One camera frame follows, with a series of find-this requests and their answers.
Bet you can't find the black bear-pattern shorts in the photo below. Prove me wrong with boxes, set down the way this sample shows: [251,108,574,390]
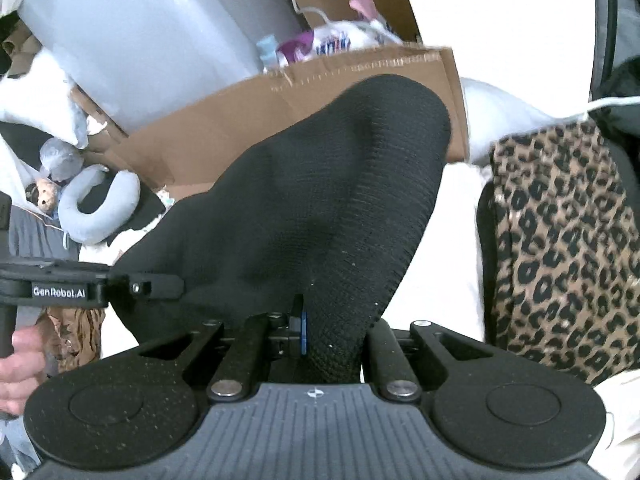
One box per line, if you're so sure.
[113,75,451,384]

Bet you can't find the person's left hand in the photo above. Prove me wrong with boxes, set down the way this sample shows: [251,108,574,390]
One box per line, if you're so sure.
[0,320,50,416]

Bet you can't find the grey-blue blanket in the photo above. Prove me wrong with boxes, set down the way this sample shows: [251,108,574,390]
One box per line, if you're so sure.
[8,206,80,330]

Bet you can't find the brown crumpled garment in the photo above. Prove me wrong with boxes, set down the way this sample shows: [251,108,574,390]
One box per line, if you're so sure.
[44,307,105,376]

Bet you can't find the small plush bear toy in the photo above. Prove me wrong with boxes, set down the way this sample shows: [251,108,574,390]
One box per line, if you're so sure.
[25,178,61,216]

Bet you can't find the light blue neck pillow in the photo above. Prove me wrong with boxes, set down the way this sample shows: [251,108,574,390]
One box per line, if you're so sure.
[56,164,142,247]

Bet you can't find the clear plastic bag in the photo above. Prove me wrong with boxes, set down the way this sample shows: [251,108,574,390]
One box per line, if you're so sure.
[39,138,84,183]

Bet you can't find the cream bear print duvet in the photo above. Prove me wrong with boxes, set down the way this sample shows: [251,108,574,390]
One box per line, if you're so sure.
[77,161,640,480]

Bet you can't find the white pillow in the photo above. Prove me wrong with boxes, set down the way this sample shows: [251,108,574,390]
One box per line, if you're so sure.
[1,48,89,150]

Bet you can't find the brown cardboard box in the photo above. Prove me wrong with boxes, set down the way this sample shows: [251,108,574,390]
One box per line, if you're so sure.
[41,0,469,196]

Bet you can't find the leopard print garment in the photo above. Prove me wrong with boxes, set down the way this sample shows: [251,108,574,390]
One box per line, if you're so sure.
[476,120,639,386]

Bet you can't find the blue detergent bottle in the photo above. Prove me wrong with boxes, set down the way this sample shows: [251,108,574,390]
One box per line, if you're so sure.
[256,35,280,73]

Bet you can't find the black jacket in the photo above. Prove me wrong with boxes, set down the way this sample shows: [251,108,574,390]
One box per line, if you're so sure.
[589,56,640,201]

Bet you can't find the white cable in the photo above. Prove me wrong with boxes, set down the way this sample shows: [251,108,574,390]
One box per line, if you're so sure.
[286,0,640,126]

